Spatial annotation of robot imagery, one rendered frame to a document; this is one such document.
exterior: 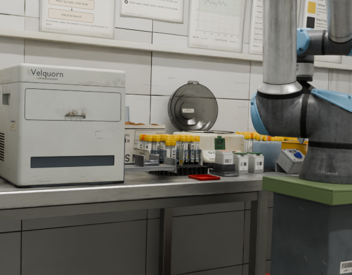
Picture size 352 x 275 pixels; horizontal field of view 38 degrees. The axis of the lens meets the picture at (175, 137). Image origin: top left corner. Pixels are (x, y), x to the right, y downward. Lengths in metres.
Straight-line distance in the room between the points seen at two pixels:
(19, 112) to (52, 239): 0.85
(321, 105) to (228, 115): 1.05
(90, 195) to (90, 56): 0.84
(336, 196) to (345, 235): 0.14
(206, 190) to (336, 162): 0.38
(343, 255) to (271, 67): 0.49
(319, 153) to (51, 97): 0.68
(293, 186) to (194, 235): 1.10
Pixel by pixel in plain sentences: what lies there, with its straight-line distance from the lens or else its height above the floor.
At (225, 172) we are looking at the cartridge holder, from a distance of 1.56.
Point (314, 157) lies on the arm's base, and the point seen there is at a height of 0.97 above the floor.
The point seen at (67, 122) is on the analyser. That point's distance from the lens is 1.29.
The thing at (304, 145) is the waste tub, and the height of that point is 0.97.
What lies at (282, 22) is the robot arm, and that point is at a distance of 1.28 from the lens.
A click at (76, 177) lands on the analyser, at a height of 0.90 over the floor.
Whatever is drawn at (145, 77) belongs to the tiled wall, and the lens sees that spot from 2.09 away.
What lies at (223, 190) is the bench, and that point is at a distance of 1.48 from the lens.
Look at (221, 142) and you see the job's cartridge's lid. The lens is 1.62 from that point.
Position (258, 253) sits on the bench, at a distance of 1.65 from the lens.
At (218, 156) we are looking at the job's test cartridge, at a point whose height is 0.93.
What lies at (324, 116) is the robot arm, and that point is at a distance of 1.30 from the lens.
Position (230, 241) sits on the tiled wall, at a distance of 2.42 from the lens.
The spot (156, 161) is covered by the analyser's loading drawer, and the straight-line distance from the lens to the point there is 1.43.
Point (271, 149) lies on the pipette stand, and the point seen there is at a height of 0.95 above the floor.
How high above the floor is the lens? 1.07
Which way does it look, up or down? 3 degrees down
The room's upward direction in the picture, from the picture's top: 2 degrees clockwise
